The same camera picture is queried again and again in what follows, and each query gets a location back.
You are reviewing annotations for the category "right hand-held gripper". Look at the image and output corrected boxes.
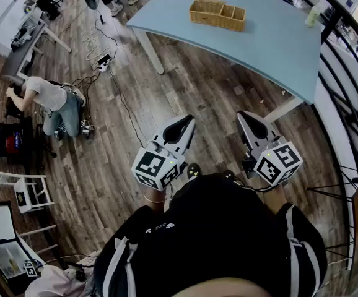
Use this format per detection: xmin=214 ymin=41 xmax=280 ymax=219
xmin=236 ymin=111 xmax=303 ymax=187

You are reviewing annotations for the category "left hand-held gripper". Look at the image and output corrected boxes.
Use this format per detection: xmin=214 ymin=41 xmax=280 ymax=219
xmin=131 ymin=114 xmax=197 ymax=192

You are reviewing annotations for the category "wicker tissue box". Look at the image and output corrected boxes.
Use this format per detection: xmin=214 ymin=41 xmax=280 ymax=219
xmin=188 ymin=0 xmax=247 ymax=33

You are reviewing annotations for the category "person's left forearm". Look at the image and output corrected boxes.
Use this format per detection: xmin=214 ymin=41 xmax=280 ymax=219
xmin=141 ymin=184 xmax=170 ymax=216

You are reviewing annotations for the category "person's right forearm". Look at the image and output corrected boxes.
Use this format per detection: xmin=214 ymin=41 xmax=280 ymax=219
xmin=270 ymin=183 xmax=294 ymax=215

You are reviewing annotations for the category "white table leg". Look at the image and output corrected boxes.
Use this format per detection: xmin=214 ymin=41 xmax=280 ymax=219
xmin=132 ymin=29 xmax=165 ymax=75
xmin=264 ymin=96 xmax=305 ymax=123

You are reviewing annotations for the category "person's black shirt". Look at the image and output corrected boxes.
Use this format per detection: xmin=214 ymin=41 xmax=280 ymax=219
xmin=92 ymin=173 xmax=328 ymax=297

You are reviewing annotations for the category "pale green bottle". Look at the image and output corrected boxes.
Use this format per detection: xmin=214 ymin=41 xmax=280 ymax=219
xmin=305 ymin=3 xmax=325 ymax=28

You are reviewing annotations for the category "light blue table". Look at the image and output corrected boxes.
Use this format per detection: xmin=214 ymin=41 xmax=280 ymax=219
xmin=253 ymin=0 xmax=358 ymax=272

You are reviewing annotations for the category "white step stool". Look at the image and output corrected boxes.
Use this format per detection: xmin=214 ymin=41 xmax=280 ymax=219
xmin=0 ymin=170 xmax=56 ymax=215

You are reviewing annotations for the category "grey desk with white legs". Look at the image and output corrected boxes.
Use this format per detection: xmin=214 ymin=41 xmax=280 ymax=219
xmin=2 ymin=22 xmax=73 ymax=80

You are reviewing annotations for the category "pink cloth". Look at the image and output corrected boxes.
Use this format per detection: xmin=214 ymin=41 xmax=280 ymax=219
xmin=25 ymin=252 xmax=102 ymax=297

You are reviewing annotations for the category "black floor cable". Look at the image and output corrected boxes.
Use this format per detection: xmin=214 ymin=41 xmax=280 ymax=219
xmin=107 ymin=66 xmax=146 ymax=148

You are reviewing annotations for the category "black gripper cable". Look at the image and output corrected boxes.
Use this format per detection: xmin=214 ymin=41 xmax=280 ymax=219
xmin=239 ymin=178 xmax=281 ymax=194

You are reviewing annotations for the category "thin gold bracelet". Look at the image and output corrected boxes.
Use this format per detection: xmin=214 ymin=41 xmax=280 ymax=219
xmin=143 ymin=192 xmax=167 ymax=204

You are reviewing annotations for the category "white coiled cable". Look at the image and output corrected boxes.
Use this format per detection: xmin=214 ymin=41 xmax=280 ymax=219
xmin=82 ymin=26 xmax=105 ymax=63

